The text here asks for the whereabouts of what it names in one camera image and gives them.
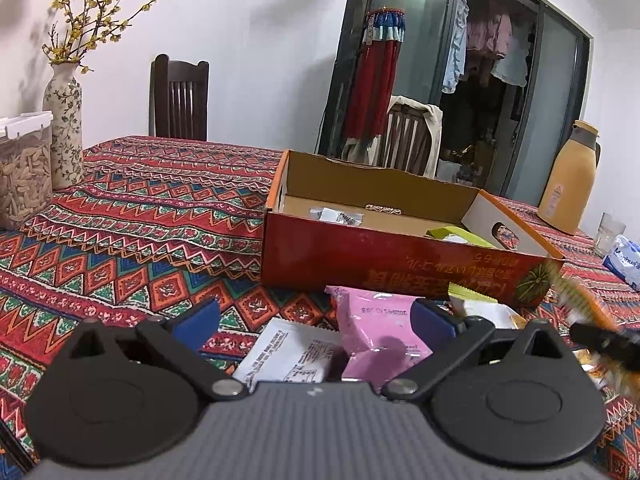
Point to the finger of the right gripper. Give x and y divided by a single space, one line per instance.
621 347

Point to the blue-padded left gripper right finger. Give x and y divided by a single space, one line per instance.
452 341

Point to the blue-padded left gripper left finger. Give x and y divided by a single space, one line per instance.
175 344

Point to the orange long snack packet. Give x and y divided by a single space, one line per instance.
583 307

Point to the pink snack packet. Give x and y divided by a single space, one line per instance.
376 334

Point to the green yellow snack packet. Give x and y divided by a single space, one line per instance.
454 234

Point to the white printed snack packet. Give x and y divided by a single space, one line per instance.
289 352

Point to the silver foil snack packet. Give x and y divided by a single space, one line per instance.
330 215

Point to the blue white tissue pack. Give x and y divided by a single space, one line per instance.
623 260

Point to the patterned red tablecloth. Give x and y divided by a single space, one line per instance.
156 227

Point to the clear drinking glass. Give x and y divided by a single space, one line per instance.
608 229

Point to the yellow thermos jug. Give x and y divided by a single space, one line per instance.
571 179

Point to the orange cardboard box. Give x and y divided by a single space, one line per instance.
389 251

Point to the wooden chair with cloth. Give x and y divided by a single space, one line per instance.
407 140

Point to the beige cloth on chair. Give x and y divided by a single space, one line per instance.
430 129

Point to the dark wooden chair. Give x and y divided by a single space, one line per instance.
179 98

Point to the clear seed storage container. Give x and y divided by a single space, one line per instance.
26 183

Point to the hanging light blue garment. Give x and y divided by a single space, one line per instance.
455 65

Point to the floral ceramic vase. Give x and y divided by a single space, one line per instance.
63 97

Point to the dark sliding glass door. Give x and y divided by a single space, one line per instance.
487 133

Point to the hanging white garment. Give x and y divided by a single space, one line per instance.
513 68

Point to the hanging pink garment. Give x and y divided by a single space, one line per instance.
489 31

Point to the yellow flower branches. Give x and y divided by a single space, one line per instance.
81 26

